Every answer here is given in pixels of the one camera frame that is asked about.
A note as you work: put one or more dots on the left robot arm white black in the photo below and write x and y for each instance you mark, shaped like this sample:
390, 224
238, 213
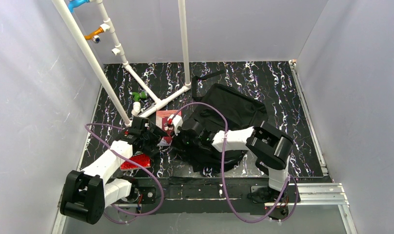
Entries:
87, 193

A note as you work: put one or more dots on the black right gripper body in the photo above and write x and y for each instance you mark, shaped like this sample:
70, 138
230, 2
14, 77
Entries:
185, 129

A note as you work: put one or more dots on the orange pipe valve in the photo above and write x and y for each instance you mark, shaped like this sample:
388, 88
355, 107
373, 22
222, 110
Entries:
94, 36

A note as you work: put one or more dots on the blue pipe valve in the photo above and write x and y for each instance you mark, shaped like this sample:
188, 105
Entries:
75, 4

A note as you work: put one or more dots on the red patterned book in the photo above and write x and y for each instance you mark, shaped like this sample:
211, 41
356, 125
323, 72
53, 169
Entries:
141, 159

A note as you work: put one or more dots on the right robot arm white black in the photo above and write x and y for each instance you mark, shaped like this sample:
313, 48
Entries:
222, 150

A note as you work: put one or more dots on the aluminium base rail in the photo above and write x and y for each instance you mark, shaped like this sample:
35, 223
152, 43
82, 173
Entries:
308, 208

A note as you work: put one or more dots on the black student backpack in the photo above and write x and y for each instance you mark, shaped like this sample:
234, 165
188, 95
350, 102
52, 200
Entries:
229, 109

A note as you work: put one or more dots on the green pipe valve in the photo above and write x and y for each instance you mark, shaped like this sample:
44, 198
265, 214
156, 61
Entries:
137, 96

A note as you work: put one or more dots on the black mounting base plate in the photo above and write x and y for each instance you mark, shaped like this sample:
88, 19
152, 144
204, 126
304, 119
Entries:
197, 195

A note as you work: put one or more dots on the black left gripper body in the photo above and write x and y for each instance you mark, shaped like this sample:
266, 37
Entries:
150, 133

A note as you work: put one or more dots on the pink comic book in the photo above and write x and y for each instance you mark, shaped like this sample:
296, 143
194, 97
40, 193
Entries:
162, 122

